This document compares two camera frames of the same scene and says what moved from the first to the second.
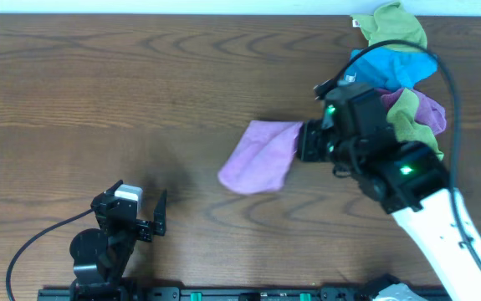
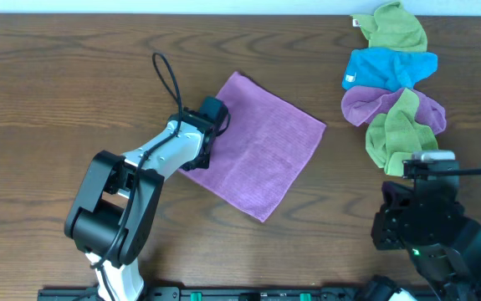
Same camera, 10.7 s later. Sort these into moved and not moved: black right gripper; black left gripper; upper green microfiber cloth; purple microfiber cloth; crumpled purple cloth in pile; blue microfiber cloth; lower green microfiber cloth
Moved: purple microfiber cloth; black right gripper; black left gripper
Not moved: blue microfiber cloth; lower green microfiber cloth; crumpled purple cloth in pile; upper green microfiber cloth
